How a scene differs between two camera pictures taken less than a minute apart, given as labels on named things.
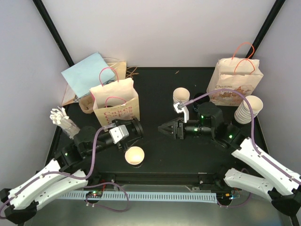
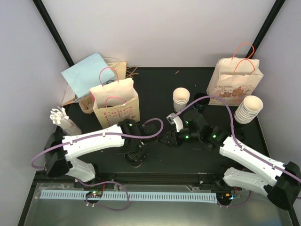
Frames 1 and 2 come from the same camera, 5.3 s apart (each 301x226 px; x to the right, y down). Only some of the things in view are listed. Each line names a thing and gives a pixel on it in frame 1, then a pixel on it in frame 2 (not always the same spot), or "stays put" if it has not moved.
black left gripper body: [121, 146] to [132, 153]
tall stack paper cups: [243, 114] stays put
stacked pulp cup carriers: [86, 103] stays put
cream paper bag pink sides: [116, 101] stays put
